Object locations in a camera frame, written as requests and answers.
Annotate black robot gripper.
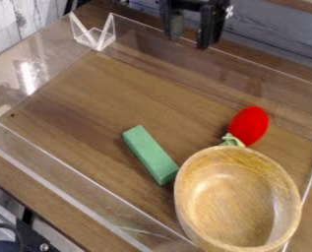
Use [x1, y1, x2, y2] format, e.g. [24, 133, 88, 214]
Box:
[158, 0, 233, 49]

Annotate red plush strawberry toy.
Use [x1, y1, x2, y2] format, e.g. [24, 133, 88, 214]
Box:
[219, 106, 270, 147]

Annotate clear acrylic tray walls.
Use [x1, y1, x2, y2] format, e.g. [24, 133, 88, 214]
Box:
[0, 12, 312, 252]

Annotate green rectangular block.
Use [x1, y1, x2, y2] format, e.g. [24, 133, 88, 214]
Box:
[122, 125, 179, 185]

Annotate wooden bowl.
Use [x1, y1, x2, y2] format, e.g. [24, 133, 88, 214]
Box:
[174, 146, 301, 252]

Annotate black metal table clamp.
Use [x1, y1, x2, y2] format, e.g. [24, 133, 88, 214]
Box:
[16, 220, 60, 252]

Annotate clear acrylic corner bracket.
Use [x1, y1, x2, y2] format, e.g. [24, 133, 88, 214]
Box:
[68, 13, 116, 51]

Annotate black cable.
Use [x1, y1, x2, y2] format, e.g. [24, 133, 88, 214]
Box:
[0, 222, 25, 252]

